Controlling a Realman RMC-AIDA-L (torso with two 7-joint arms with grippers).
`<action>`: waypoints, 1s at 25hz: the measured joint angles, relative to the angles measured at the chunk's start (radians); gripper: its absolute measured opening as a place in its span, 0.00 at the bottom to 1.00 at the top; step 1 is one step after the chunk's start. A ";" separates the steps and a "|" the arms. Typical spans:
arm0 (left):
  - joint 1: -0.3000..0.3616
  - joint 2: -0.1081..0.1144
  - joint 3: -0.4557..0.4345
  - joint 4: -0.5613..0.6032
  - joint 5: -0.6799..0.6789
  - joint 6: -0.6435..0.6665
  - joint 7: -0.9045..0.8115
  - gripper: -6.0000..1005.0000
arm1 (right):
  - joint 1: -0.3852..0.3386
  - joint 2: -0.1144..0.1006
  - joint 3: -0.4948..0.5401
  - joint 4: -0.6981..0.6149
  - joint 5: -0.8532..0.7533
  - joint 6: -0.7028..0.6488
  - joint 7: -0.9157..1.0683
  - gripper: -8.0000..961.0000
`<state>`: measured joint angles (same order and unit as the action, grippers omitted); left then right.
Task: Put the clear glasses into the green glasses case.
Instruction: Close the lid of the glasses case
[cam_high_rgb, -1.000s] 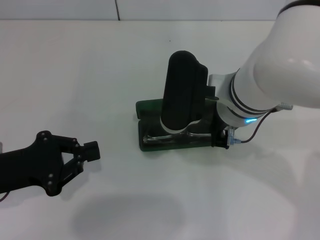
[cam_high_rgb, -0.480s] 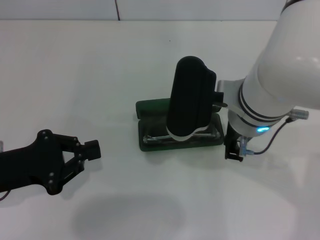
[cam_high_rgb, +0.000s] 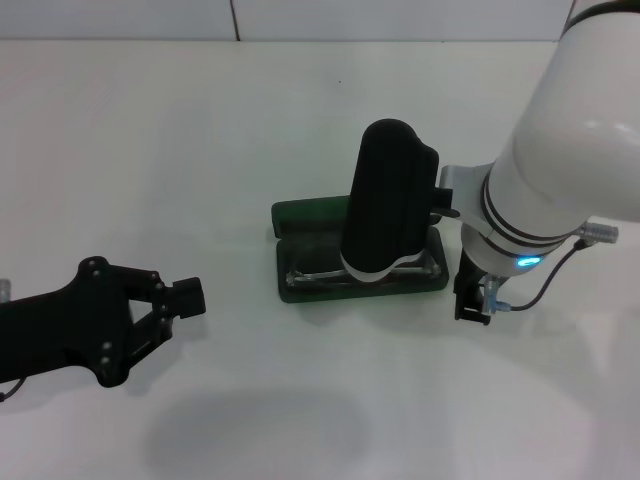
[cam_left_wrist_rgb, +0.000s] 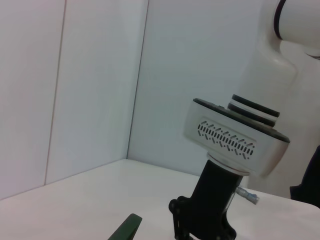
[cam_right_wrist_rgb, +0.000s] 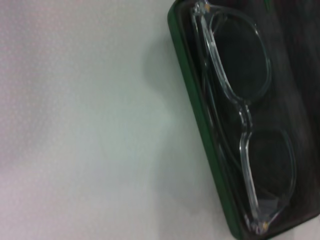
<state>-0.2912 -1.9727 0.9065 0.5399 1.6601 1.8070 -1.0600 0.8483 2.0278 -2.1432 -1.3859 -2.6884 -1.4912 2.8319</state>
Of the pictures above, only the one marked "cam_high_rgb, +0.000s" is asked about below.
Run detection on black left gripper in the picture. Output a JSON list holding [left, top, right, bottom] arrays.
[[0, 255, 208, 387]]

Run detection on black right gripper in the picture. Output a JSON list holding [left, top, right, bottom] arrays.
[[453, 249, 494, 324]]

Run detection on clear plastic glasses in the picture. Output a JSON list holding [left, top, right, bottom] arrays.
[[284, 252, 441, 289]]

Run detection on green glasses case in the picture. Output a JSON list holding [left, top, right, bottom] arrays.
[[271, 195, 450, 304]]

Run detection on silver right gripper connector stub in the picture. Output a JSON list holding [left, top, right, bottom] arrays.
[[481, 276, 512, 314]]

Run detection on grey right gripper cable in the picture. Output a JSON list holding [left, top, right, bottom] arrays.
[[499, 221, 620, 312]]

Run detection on silver right camera bracket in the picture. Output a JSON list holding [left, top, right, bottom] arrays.
[[438, 164, 496, 229]]

